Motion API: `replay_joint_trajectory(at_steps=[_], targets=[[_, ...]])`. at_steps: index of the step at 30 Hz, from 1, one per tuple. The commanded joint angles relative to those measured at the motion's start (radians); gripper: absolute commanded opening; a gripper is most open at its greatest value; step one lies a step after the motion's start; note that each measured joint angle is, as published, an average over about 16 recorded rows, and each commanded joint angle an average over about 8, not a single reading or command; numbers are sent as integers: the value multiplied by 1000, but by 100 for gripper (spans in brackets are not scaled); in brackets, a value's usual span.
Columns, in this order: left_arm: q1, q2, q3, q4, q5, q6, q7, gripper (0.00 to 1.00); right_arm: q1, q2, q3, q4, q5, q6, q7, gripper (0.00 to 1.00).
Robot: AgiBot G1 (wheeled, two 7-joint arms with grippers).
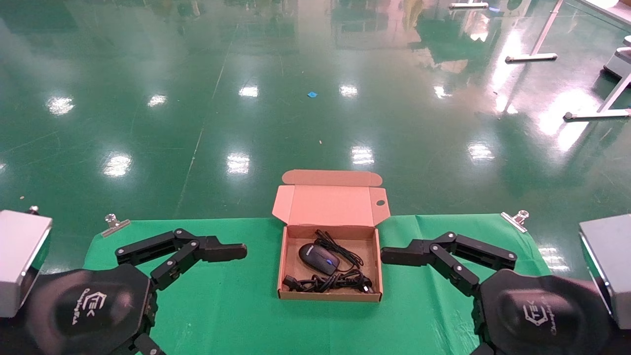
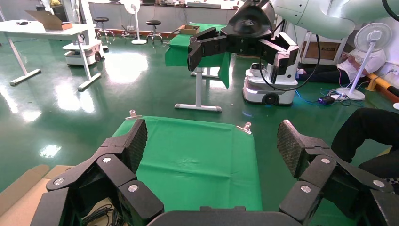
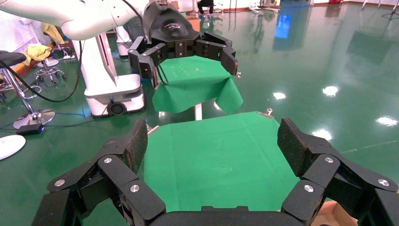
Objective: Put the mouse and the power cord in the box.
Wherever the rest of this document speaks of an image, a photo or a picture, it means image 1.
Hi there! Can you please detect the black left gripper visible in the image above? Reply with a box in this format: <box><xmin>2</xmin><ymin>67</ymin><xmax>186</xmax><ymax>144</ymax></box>
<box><xmin>25</xmin><ymin>264</ymin><xmax>166</xmax><ymax>355</ymax></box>

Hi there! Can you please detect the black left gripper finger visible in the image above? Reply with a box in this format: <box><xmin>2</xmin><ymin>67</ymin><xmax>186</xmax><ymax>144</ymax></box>
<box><xmin>115</xmin><ymin>229</ymin><xmax>247</xmax><ymax>291</ymax></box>

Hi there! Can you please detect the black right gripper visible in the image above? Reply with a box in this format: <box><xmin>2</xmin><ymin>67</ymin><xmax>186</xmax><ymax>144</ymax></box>
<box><xmin>471</xmin><ymin>269</ymin><xmax>612</xmax><ymax>355</ymax></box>

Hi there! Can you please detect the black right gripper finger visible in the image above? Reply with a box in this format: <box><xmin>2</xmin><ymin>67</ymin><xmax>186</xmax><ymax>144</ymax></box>
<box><xmin>381</xmin><ymin>231</ymin><xmax>517</xmax><ymax>296</ymax></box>

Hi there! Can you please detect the black wired computer mouse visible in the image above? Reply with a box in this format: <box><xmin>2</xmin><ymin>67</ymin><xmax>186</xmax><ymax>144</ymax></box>
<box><xmin>299</xmin><ymin>229</ymin><xmax>366</xmax><ymax>277</ymax></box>

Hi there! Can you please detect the black power cable with plug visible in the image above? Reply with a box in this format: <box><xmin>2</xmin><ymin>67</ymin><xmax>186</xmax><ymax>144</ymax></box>
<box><xmin>282</xmin><ymin>268</ymin><xmax>374</xmax><ymax>294</ymax></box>

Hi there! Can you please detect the open brown cardboard box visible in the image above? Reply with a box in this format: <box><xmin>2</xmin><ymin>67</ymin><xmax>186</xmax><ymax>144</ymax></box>
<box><xmin>272</xmin><ymin>170</ymin><xmax>391</xmax><ymax>302</ymax></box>

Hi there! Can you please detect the green table cloth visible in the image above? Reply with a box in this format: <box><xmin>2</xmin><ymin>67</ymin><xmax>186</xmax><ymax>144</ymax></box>
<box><xmin>83</xmin><ymin>213</ymin><xmax>553</xmax><ymax>355</ymax></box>

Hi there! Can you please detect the silver binder clip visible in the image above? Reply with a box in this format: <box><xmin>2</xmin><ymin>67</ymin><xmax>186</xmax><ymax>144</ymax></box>
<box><xmin>500</xmin><ymin>210</ymin><xmax>529</xmax><ymax>233</ymax></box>
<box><xmin>101</xmin><ymin>213</ymin><xmax>131</xmax><ymax>238</ymax></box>

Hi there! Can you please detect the gray machine base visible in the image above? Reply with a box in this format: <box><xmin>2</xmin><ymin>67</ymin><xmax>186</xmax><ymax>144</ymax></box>
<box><xmin>602</xmin><ymin>35</ymin><xmax>631</xmax><ymax>79</ymax></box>

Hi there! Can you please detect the white table top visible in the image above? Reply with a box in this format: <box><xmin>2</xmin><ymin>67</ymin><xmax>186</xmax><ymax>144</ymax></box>
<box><xmin>577</xmin><ymin>0</ymin><xmax>631</xmax><ymax>26</ymax></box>

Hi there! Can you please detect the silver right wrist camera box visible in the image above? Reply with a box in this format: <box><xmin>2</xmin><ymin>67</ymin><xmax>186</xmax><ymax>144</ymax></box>
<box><xmin>579</xmin><ymin>213</ymin><xmax>631</xmax><ymax>329</ymax></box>

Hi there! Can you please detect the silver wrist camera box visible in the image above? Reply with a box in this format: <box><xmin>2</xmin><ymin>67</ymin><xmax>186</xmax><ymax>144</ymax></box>
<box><xmin>0</xmin><ymin>206</ymin><xmax>53</xmax><ymax>319</ymax></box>
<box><xmin>579</xmin><ymin>213</ymin><xmax>631</xmax><ymax>329</ymax></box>

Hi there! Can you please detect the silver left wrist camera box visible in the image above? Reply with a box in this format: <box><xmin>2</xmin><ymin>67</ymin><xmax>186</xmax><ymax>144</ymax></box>
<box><xmin>0</xmin><ymin>206</ymin><xmax>53</xmax><ymax>319</ymax></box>

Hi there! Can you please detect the white table leg frame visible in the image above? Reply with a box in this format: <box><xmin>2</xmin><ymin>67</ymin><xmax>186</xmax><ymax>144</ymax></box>
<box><xmin>505</xmin><ymin>0</ymin><xmax>565</xmax><ymax>63</ymax></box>
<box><xmin>563</xmin><ymin>74</ymin><xmax>631</xmax><ymax>121</ymax></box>

